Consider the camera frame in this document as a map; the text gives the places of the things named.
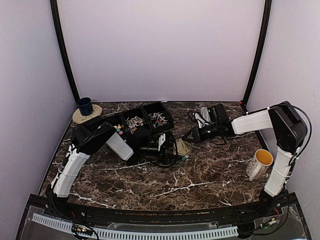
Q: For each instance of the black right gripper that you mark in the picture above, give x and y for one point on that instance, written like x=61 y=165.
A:
x=197 y=136

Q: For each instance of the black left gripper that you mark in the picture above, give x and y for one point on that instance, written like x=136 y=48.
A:
x=163 y=147

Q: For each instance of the white round lid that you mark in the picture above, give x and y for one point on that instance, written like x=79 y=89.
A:
x=182 y=148

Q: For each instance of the metal candy scoop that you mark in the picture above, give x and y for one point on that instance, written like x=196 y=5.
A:
x=205 y=114

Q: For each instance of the black three-compartment candy tray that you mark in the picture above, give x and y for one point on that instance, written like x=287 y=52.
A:
x=153 y=116

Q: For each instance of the clear plastic cup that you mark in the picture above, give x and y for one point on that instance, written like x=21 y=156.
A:
x=181 y=157

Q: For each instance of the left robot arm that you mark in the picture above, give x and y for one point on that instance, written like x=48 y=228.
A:
x=90 y=136

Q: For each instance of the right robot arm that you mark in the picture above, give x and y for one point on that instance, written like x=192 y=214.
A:
x=291 y=132

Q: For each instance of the white ceramic mug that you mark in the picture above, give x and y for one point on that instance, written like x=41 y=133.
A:
x=259 y=164

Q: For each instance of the dark blue cup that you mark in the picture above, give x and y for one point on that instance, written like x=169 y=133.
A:
x=85 y=106

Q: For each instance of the round wooden coaster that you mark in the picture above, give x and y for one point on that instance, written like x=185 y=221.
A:
x=78 y=118

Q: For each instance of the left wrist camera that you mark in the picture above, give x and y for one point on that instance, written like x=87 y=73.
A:
x=161 y=141

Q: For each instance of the black frame post right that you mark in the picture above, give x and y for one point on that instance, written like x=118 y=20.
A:
x=258 y=53

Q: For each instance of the black frame post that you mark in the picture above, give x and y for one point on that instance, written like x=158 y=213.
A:
x=62 y=48
x=258 y=53

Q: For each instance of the white slotted cable duct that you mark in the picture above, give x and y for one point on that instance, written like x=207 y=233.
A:
x=49 y=228

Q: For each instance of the black frame post left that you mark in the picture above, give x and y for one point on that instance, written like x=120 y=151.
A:
x=62 y=48

